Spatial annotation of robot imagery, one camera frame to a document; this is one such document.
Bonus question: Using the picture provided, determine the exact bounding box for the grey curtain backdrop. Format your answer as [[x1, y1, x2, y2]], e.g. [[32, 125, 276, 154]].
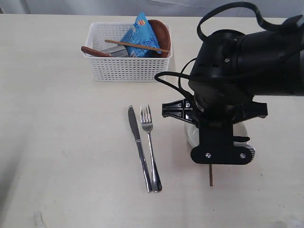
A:
[[0, 0, 304, 18]]

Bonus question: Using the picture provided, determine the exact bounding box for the brown wooden spoon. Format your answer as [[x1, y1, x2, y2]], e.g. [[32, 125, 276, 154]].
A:
[[81, 46, 112, 57]]

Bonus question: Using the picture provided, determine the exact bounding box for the brown wooden plate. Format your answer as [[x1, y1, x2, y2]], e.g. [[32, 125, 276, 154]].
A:
[[148, 19, 171, 58]]

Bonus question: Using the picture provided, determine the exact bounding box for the steel cup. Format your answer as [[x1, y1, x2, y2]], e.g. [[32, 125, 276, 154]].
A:
[[102, 45, 129, 57]]

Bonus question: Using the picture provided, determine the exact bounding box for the brown wooden chopstick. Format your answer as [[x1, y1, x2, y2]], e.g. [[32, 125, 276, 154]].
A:
[[104, 39, 169, 53], [209, 164, 214, 187]]

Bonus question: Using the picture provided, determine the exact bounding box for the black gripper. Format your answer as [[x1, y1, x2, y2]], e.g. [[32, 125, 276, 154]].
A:
[[161, 94, 268, 126]]

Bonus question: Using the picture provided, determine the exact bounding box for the black cable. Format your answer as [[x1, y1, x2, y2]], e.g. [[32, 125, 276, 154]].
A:
[[154, 1, 297, 100]]

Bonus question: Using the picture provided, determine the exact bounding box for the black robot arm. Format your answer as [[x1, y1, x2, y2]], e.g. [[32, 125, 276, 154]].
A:
[[162, 15, 304, 126]]

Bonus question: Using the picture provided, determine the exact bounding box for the blue snack bag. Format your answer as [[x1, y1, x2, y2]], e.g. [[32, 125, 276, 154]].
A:
[[120, 12, 160, 57]]

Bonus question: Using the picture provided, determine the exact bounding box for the white ceramic bowl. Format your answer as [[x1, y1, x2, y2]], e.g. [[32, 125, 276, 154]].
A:
[[184, 123, 250, 147]]

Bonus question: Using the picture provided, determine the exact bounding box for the white perforated plastic basket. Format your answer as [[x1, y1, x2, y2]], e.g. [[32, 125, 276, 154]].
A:
[[84, 22, 173, 82]]

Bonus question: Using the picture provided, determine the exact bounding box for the silver table knife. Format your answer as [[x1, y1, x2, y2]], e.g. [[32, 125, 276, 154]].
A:
[[128, 105, 152, 192]]

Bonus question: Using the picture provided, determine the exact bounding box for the silver fork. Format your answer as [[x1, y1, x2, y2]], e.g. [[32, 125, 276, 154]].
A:
[[141, 104, 162, 193]]

